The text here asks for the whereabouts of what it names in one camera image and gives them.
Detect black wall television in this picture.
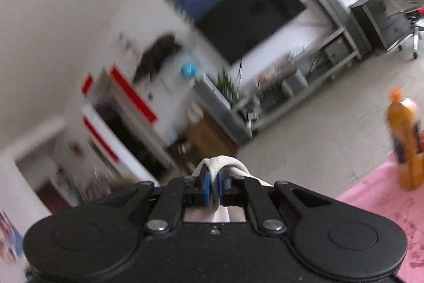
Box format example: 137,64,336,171
196,0,306,65

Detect pink cartoon blanket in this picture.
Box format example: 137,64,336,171
338,155,424,282

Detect beige t-shirt navy trim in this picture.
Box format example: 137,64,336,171
183,155,271,223

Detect orange juice bottle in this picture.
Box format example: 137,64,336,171
386,88,423,190

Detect grey tall left speaker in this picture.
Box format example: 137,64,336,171
193,74,253,146

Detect green potted plant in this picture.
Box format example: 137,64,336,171
216,60,242,104

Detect grey tall right speaker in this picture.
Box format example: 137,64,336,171
317,0,372,55

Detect brown wooden cabinet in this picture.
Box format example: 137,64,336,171
167,114,239,170

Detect grey tall speaker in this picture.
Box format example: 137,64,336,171
317,0,372,55
193,74,253,146

